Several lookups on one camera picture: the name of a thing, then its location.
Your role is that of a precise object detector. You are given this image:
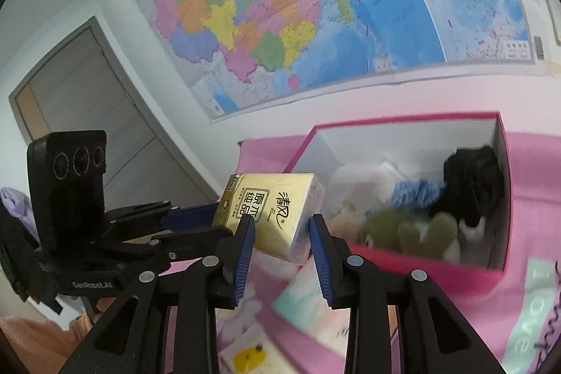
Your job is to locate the pink daisy print cloth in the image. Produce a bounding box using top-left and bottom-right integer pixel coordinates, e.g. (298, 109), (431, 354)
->
(215, 129), (561, 374)

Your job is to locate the grey-brown door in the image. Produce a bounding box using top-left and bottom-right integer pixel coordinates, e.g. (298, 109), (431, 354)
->
(9, 15), (220, 217)

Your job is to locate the pink cardboard box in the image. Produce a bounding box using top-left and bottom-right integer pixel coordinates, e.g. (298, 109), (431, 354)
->
(283, 110), (513, 296)

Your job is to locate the yellow round soft item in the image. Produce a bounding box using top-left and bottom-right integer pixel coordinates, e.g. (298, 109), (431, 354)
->
(232, 345), (268, 372)

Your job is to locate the beige teddy bear plush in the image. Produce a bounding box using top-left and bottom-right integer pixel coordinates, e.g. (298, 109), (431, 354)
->
(326, 199), (373, 243)

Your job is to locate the person's left forearm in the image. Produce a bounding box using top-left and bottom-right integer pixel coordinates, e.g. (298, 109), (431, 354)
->
(0, 310), (95, 374)

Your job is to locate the green frog plush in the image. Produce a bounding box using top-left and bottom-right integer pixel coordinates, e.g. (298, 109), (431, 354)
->
(361, 210), (461, 258)

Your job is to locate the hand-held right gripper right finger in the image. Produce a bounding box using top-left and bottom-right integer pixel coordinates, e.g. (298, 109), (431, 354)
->
(308, 214), (509, 374)

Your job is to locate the gold tissue pack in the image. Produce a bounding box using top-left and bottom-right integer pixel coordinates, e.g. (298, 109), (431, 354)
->
(212, 171), (327, 265)

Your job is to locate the black scrunchie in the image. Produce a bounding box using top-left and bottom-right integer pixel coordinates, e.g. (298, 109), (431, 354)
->
(427, 145), (505, 228)

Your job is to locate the pastel soft tissue pack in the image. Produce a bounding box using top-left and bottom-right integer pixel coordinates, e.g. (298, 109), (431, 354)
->
(272, 262), (351, 357)

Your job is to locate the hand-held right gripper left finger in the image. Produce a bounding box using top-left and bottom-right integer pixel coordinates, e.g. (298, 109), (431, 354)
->
(57, 214), (257, 374)

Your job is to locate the purple cloth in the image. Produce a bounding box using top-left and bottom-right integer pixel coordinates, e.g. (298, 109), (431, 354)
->
(0, 186), (33, 234)

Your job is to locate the colourful wall map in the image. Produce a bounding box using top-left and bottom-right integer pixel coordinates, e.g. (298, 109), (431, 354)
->
(134, 0), (561, 125)

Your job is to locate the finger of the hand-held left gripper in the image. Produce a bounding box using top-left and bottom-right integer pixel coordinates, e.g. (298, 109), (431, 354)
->
(105, 201), (226, 239)
(147, 225), (235, 265)

